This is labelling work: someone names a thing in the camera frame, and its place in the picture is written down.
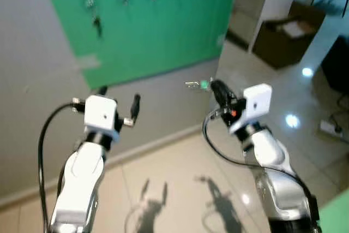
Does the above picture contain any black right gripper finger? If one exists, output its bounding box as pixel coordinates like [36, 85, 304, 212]
[214, 80, 236, 105]
[210, 81, 228, 108]

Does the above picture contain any pale tape strip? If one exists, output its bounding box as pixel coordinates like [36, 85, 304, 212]
[76, 54, 102, 71]

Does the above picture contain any dark hanging key bunch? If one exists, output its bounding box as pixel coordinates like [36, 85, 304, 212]
[93, 9, 103, 40]

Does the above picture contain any brown cardboard box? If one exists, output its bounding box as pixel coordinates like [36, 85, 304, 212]
[252, 1, 327, 70]

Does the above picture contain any black cabinet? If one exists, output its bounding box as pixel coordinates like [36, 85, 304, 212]
[322, 35, 349, 94]

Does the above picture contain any white paper sheet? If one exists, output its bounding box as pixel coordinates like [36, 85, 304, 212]
[278, 20, 309, 38]

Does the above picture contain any white power strip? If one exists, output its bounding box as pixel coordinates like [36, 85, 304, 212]
[319, 120, 344, 137]

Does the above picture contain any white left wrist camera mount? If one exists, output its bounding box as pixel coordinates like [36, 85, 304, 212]
[85, 95, 119, 136]

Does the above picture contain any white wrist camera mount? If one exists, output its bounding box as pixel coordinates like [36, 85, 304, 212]
[229, 84, 272, 134]
[85, 95, 119, 136]

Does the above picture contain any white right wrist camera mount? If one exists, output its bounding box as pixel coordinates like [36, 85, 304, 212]
[229, 84, 272, 134]

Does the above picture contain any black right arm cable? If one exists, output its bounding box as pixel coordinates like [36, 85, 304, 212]
[202, 107, 320, 212]

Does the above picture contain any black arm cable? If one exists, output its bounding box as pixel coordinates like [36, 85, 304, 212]
[37, 102, 77, 233]
[202, 107, 320, 212]

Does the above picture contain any black floor cable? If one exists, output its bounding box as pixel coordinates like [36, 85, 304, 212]
[332, 92, 349, 135]

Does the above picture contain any green wall board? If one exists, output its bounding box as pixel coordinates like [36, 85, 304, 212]
[39, 0, 240, 89]

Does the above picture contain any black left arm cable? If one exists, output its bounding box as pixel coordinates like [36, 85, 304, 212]
[37, 102, 77, 233]

